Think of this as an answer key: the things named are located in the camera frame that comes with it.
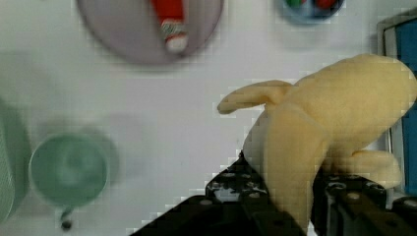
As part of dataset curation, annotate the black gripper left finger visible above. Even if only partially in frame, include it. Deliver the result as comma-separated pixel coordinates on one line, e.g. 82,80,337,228
129,154,307,236

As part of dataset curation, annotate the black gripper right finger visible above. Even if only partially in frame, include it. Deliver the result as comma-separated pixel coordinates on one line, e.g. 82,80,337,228
311,172,417,236

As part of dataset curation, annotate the yellow plush peeled banana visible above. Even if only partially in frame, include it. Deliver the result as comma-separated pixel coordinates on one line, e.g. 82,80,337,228
217,54,416,229

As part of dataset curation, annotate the green plastic mug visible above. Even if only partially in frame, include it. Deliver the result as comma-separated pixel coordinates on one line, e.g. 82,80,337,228
29,134,109,231

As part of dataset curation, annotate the silver black toaster oven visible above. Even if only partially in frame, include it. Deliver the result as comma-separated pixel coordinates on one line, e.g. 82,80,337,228
376,13,417,210

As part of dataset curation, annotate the small blue bowl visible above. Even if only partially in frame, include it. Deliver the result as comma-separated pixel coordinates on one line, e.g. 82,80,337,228
277,0,345,25

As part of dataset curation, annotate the red plush ketchup bottle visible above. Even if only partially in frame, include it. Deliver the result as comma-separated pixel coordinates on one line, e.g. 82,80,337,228
150,0,189,53

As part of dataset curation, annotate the red strawberry toy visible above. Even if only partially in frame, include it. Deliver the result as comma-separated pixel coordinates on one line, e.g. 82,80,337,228
315,0,337,10

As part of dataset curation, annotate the grey round plate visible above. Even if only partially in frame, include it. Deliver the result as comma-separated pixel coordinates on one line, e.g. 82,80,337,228
76,0,224,65

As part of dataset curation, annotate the green perforated colander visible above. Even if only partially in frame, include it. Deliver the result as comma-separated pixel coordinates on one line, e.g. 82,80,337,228
0,102,19,222

